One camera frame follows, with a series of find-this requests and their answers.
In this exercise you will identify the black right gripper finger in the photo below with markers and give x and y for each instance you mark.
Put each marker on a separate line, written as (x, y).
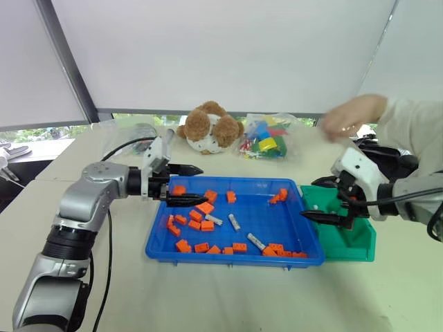
(327, 181)
(323, 217)

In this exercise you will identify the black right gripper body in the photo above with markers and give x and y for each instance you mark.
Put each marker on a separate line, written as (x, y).
(351, 197)

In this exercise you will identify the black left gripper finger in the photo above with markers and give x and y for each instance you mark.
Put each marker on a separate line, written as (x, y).
(185, 169)
(187, 200)

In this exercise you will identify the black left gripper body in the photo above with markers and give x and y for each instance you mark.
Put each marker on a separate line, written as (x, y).
(156, 188)

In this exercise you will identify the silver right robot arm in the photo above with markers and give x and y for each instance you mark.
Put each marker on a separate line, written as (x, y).
(415, 193)

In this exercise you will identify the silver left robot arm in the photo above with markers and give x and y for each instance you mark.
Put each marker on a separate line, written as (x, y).
(86, 193)

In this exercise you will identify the person's white-sleeved forearm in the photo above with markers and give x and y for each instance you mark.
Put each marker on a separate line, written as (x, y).
(415, 128)

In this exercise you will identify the green plastic bin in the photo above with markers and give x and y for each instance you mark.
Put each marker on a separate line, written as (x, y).
(342, 238)

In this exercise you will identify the bag of colourful toys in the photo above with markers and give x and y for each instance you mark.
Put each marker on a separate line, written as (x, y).
(270, 138)

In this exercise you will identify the person's bare hand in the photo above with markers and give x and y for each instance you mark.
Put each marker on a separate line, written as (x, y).
(353, 114)

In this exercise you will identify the orange building block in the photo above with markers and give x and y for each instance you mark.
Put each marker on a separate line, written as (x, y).
(231, 196)
(268, 252)
(284, 254)
(201, 247)
(179, 190)
(228, 250)
(170, 221)
(210, 196)
(239, 247)
(196, 216)
(207, 225)
(180, 219)
(299, 255)
(183, 246)
(173, 231)
(205, 207)
(194, 225)
(214, 250)
(277, 247)

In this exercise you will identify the white cylindrical battery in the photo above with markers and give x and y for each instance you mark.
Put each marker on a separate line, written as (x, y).
(213, 219)
(256, 241)
(234, 222)

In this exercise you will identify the brown white plush bear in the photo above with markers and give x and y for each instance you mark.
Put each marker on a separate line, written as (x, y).
(207, 128)

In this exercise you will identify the black bulky object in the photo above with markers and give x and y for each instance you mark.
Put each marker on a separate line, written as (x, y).
(391, 155)

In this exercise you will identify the clear bag with dark contents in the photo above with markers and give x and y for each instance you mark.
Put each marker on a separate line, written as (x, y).
(135, 133)

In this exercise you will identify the blue plastic tray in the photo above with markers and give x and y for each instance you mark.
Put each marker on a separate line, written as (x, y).
(249, 221)

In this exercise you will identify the grey white object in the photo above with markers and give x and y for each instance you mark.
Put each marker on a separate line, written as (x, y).
(12, 152)

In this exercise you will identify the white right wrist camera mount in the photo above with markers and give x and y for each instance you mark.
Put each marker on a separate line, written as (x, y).
(363, 169)

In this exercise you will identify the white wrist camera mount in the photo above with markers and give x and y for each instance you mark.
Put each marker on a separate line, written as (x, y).
(156, 152)
(363, 169)

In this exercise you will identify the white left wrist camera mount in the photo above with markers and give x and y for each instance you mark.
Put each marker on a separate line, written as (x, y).
(156, 152)

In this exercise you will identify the grey window frame post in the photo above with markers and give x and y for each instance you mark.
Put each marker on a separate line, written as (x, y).
(69, 62)

